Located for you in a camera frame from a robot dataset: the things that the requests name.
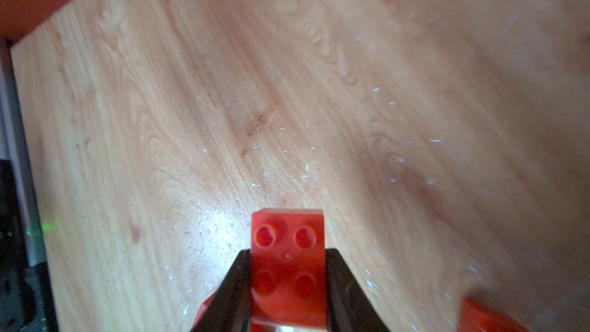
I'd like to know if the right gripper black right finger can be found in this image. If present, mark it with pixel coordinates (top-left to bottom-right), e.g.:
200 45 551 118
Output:
326 248 390 332

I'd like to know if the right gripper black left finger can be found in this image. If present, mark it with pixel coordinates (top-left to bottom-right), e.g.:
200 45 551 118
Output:
191 250 251 332

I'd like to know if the long red lego brick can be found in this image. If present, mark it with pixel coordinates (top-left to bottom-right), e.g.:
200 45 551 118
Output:
457 299 529 332

